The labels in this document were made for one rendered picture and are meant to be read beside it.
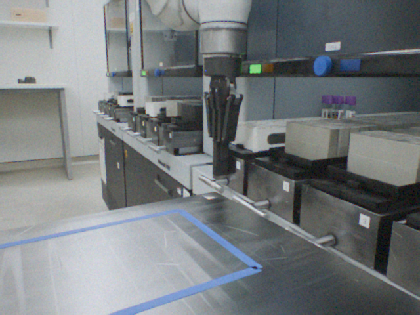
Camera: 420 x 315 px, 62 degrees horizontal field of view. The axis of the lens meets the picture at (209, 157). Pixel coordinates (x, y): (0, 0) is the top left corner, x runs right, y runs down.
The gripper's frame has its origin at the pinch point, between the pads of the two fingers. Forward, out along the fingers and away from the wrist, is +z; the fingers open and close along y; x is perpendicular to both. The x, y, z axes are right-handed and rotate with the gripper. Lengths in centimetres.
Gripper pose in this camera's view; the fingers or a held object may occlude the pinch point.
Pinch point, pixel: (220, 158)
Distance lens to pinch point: 73.1
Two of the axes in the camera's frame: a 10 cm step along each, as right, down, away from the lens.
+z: -0.1, 9.8, 2.1
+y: -4.3, -2.0, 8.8
